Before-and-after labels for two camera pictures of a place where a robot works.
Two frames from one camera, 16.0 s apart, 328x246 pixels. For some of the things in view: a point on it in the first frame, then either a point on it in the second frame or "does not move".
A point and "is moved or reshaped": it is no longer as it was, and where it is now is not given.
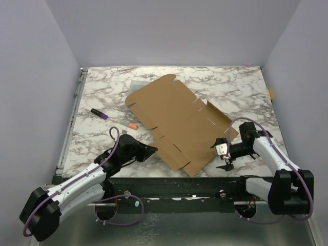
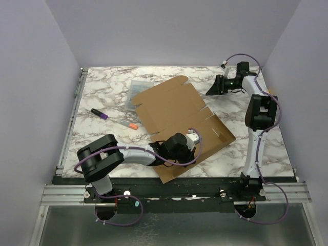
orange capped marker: (130, 125) does not move
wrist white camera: (222, 149) -> (226, 69)
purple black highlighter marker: (99, 114) does not move
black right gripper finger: (228, 167) -> (218, 87)
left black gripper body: (137, 152) -> (183, 156)
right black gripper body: (228, 157) -> (220, 84)
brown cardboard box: (191, 134) is moved or reshaped
